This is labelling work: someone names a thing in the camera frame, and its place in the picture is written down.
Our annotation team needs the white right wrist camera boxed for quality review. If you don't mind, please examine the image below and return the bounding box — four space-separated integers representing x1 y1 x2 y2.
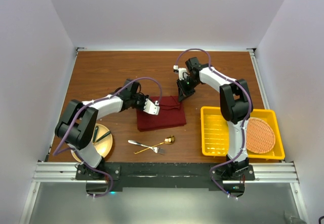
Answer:
173 65 189 81

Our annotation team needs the aluminium right side rail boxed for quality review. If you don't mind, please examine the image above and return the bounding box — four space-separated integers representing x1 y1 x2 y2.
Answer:
247 49 270 109

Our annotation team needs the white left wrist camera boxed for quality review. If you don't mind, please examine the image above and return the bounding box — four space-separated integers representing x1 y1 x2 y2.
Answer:
143 98 160 116

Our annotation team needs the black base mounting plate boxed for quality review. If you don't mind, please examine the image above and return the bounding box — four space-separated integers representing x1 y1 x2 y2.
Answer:
75 162 255 196

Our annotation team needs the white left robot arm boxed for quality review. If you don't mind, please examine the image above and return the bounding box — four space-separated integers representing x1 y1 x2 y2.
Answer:
53 79 159 179

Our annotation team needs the dark red cloth napkin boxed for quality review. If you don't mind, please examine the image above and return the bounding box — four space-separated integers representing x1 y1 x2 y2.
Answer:
136 96 186 132

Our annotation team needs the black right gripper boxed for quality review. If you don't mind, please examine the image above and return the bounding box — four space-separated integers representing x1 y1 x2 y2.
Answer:
177 77 200 102

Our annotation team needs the green handled gold utensil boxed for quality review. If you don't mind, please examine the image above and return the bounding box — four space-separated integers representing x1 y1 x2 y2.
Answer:
95 131 111 143
92 125 99 143

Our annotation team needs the aluminium front rail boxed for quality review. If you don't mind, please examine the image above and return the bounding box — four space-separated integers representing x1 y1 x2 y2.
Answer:
32 162 299 183

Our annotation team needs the aluminium rail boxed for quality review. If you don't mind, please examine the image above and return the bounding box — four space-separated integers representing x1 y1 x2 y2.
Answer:
247 49 270 109
32 162 299 183

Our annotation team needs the gold spoon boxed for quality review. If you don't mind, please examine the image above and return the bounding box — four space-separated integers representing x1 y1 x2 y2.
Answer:
134 135 176 154

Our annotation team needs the yellow plastic tray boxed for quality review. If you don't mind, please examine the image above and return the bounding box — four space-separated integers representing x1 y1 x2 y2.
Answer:
200 106 285 160

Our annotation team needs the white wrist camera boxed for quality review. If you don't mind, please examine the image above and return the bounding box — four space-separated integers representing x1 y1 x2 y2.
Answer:
143 98 160 116
173 65 189 81

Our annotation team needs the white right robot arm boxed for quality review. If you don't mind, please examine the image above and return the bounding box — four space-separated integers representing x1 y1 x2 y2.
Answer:
173 57 253 180

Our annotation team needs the cream round plate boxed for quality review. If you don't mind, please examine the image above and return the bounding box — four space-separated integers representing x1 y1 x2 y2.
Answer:
70 123 113 162

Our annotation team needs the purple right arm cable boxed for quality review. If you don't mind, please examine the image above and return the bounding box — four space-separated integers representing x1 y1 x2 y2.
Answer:
174 48 254 200

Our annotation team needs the silver fork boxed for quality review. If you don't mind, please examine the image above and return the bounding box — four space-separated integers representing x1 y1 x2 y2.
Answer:
128 140 166 154

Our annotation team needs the orange woven round mat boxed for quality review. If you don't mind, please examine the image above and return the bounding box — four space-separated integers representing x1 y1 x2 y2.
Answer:
247 118 275 154

